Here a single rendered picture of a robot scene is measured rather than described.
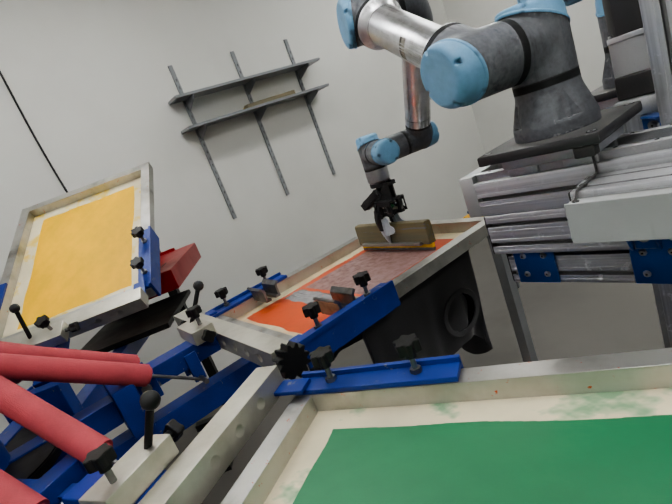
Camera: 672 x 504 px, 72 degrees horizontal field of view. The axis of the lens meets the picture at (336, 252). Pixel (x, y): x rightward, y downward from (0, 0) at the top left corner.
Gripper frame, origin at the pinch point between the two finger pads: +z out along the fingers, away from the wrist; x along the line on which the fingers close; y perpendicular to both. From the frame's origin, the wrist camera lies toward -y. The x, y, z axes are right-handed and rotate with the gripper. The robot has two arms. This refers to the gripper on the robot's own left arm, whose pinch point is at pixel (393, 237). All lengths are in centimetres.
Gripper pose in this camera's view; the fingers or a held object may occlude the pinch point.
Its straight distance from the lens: 161.0
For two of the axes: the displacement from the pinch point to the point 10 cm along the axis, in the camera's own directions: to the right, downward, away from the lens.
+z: 3.3, 9.1, 2.7
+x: 7.4, -4.2, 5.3
